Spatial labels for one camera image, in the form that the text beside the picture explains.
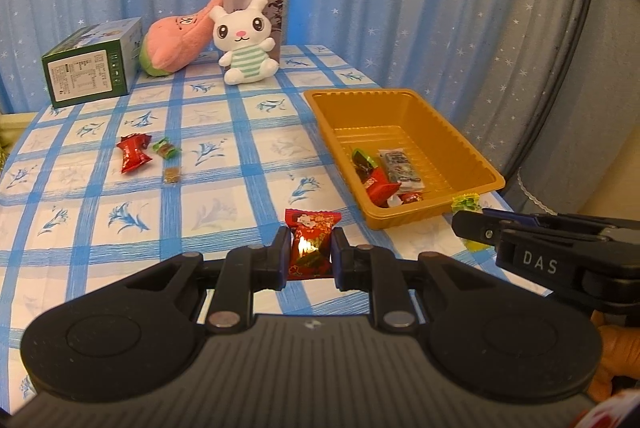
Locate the red snack packet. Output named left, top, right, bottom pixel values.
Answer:
left=364, top=168, right=402, bottom=209
left=117, top=133, right=153, bottom=173

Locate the grey lace-trimmed cloth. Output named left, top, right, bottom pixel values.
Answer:
left=500, top=0, right=640, bottom=221

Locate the orange plastic tray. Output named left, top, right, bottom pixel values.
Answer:
left=303, top=88, right=506, bottom=230

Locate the red patterned candy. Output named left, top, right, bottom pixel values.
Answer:
left=284, top=208, right=342, bottom=281

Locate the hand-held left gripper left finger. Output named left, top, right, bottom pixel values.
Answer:
left=116, top=225, right=295, bottom=335

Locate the yellow green candy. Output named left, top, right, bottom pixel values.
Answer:
left=451, top=192, right=493, bottom=252

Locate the brown cardboard box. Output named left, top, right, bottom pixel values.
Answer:
left=223, top=0, right=285, bottom=65

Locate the green cardboard box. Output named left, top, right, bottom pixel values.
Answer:
left=41, top=17, right=143, bottom=109

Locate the green dark candy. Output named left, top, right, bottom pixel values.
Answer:
left=351, top=147, right=379, bottom=182

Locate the blue checkered tablecloth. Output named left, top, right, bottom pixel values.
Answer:
left=0, top=43, right=553, bottom=414

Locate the green orange candy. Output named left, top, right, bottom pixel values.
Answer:
left=152, top=137, right=181, bottom=159

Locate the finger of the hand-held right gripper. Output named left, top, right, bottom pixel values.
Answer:
left=481, top=207, right=540, bottom=226
left=451, top=211, right=531, bottom=243

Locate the white rabbit plush toy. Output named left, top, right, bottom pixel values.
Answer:
left=207, top=0, right=280, bottom=85

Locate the pink plush toy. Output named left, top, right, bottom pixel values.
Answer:
left=138, top=0, right=224, bottom=76

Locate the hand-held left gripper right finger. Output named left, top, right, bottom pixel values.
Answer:
left=330, top=227, right=506, bottom=335

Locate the red white printed clothing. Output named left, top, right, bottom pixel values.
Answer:
left=575, top=388, right=640, bottom=428

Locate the person's right hand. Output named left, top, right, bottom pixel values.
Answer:
left=587, top=323, right=640, bottom=401

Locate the white grey snack packet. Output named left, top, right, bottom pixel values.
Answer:
left=378, top=149, right=425, bottom=187

